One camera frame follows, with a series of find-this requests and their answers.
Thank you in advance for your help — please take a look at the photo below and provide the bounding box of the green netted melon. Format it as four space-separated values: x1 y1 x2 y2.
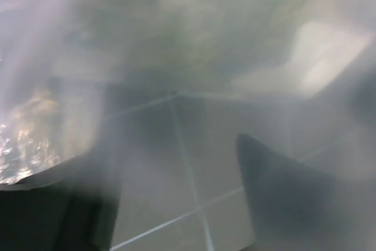
5 0 376 175

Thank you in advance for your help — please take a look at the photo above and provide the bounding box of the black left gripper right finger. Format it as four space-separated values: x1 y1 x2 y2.
236 133 375 250

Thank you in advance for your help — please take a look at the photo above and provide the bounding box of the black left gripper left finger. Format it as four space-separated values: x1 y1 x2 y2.
1 149 117 250

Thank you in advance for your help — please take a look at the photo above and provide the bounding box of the clear zip bag blue zipper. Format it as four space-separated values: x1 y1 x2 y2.
1 0 375 250

